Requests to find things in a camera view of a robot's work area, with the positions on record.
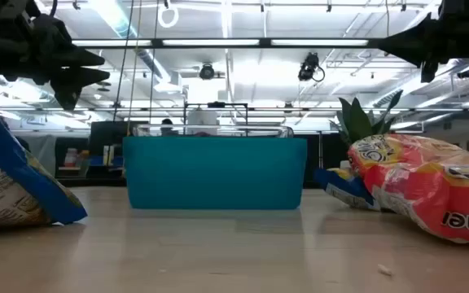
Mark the blue yellow Maruchan noodle pack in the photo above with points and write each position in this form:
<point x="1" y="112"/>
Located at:
<point x="14" y="163"/>
<point x="340" y="185"/>

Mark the white crumb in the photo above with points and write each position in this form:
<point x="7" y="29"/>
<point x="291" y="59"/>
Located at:
<point x="385" y="269"/>

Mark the small teal plastic bin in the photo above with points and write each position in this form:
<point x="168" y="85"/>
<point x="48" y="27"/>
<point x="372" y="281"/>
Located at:
<point x="214" y="173"/>

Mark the white cylinder container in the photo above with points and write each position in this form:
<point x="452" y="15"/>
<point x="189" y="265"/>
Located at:
<point x="202" y="120"/>

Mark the black overhead frame bar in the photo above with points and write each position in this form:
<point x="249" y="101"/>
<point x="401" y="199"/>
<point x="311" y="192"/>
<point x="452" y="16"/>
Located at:
<point x="157" y="42"/>

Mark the orange Maruchan noodle pack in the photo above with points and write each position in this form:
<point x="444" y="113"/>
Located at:
<point x="422" y="195"/>

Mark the black monitor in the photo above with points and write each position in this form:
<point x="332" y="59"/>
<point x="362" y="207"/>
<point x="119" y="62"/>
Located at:
<point x="108" y="136"/>

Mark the black overhead camera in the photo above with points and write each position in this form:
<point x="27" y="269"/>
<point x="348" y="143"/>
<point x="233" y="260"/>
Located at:
<point x="207" y="71"/>

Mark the person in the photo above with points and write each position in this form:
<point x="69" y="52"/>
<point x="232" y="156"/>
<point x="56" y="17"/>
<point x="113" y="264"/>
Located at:
<point x="167" y="127"/>

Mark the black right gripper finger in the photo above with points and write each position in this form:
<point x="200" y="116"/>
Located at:
<point x="413" y="42"/>
<point x="429" y="72"/>

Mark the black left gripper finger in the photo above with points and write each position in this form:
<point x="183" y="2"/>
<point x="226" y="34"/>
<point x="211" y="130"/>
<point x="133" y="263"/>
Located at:
<point x="75" y="79"/>
<point x="80" y="60"/>

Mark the snake plant in white pot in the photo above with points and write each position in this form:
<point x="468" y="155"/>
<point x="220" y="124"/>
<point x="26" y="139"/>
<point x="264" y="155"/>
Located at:
<point x="358" y="120"/>

